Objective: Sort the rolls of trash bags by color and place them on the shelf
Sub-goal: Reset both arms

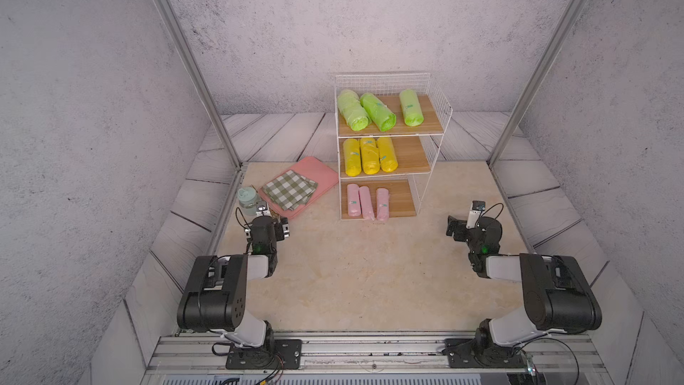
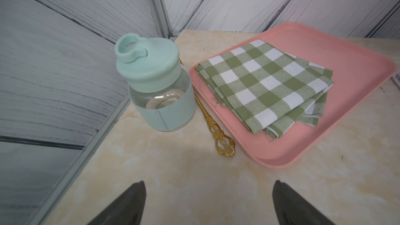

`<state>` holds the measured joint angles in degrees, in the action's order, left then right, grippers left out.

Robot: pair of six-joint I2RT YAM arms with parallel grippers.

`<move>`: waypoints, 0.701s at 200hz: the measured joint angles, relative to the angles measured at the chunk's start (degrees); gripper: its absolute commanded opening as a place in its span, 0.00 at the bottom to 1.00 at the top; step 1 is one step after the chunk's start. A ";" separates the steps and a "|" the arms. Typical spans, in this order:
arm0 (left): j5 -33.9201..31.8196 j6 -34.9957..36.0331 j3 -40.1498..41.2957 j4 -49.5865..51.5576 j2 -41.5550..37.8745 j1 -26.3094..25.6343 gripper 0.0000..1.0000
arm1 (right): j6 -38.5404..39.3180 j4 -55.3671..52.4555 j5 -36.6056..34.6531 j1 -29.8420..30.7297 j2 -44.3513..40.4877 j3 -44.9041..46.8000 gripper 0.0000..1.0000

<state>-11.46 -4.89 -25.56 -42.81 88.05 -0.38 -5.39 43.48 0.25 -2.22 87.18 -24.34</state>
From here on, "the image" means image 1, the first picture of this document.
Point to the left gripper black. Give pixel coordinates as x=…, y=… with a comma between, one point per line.
x=280, y=229

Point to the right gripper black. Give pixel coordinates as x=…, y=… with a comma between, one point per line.
x=460, y=225

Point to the pink bag roll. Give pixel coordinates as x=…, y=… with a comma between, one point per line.
x=354, y=208
x=366, y=203
x=382, y=204

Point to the yellow bag roll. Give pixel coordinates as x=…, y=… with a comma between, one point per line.
x=352, y=157
x=370, y=156
x=387, y=156

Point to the light green bag roll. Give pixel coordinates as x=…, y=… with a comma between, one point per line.
x=352, y=111

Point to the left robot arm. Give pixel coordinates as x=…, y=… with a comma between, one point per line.
x=215, y=296

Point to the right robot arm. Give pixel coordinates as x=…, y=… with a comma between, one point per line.
x=556, y=295

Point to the green checkered cloth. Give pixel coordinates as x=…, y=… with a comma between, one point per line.
x=290, y=190

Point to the mint green bottle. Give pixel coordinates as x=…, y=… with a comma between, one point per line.
x=249, y=200

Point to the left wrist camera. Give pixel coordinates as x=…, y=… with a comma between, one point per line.
x=263, y=209

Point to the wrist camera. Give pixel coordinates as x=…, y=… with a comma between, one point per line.
x=263, y=209
x=476, y=210

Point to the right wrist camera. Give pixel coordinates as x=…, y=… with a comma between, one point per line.
x=476, y=210

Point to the white wire wooden shelf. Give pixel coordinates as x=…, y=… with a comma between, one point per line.
x=417, y=148

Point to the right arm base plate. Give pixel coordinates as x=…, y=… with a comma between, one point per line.
x=462, y=353

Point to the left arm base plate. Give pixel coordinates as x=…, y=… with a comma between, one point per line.
x=279, y=354

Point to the aluminium mounting rail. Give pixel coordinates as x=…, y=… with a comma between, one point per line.
x=375, y=358

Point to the right aluminium frame post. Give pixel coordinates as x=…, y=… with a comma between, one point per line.
x=550, y=53

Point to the aluminium frame post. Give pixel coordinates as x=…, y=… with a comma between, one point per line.
x=550, y=53
x=169, y=18

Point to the left aluminium frame post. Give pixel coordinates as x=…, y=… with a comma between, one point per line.
x=169, y=18

